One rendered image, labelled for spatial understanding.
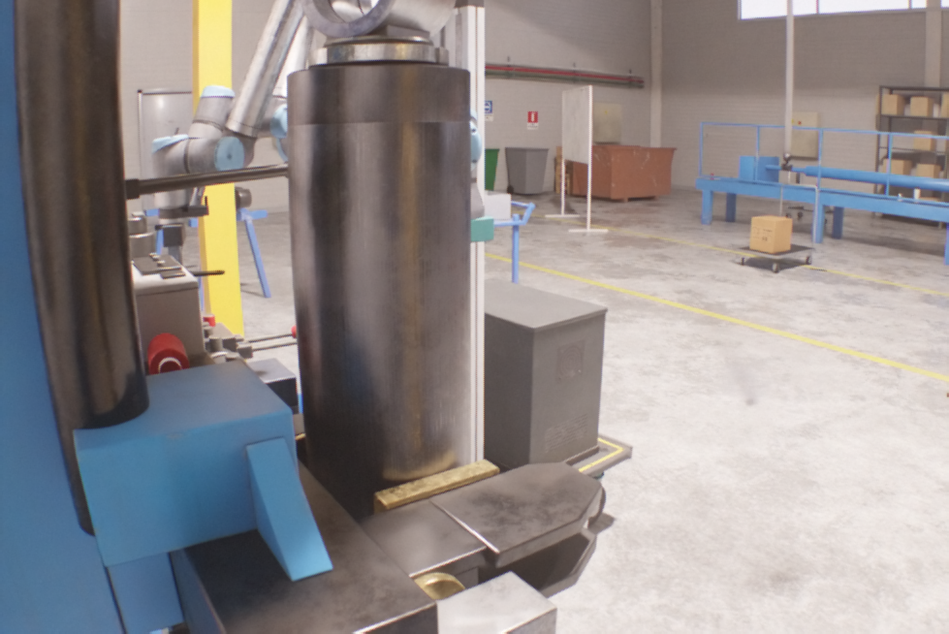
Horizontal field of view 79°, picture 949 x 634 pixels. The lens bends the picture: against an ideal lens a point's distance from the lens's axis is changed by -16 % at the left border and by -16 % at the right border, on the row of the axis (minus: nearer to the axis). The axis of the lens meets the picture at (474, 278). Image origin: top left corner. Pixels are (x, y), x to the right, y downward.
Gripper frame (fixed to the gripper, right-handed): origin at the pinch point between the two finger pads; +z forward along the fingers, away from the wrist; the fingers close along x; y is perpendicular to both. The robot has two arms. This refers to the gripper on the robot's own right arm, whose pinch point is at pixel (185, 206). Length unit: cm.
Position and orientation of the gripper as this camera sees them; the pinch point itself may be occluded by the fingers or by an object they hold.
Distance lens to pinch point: 186.4
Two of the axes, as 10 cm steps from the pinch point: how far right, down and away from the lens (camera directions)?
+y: 6.3, 2.5, 7.3
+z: -1.8, 9.7, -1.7
